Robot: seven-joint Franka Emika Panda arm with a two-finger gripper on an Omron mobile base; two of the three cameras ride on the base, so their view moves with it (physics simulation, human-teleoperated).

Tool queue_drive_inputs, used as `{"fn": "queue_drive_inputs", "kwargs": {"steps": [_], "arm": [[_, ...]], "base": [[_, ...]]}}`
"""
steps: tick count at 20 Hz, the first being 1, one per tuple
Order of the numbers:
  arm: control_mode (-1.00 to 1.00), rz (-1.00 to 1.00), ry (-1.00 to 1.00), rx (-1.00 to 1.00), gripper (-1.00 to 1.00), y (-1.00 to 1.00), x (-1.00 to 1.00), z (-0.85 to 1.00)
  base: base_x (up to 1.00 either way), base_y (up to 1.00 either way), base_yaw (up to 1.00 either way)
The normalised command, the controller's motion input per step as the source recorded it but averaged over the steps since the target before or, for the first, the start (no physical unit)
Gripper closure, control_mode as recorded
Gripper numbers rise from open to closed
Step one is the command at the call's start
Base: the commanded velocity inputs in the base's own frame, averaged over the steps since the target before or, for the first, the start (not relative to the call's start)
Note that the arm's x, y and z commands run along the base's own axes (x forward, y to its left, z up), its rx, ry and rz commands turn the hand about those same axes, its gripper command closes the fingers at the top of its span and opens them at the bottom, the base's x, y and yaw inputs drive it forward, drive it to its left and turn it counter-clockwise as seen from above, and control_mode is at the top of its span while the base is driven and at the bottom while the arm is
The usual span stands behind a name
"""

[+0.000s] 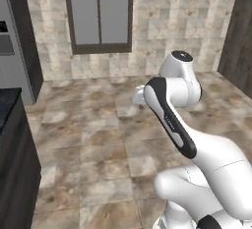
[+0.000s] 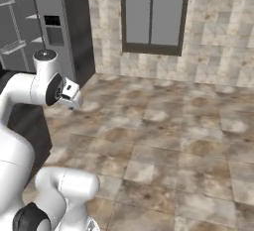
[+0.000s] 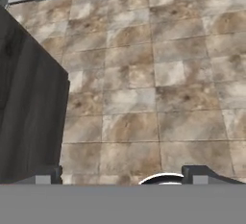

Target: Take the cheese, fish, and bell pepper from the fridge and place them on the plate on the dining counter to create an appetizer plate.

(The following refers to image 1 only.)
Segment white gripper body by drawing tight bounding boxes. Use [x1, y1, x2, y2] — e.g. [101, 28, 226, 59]
[131, 86, 147, 107]

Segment dark fridge housing panel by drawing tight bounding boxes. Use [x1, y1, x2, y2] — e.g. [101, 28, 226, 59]
[3, 0, 44, 103]

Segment grey fridge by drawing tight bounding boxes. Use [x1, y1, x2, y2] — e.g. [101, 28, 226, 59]
[0, 0, 34, 106]

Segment dark wooden panel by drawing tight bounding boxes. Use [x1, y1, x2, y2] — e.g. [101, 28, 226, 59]
[217, 0, 252, 99]

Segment dark counter cabinet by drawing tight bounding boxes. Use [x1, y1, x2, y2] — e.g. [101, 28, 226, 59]
[0, 87, 42, 229]

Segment dark framed window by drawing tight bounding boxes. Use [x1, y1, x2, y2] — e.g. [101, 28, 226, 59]
[62, 0, 135, 56]

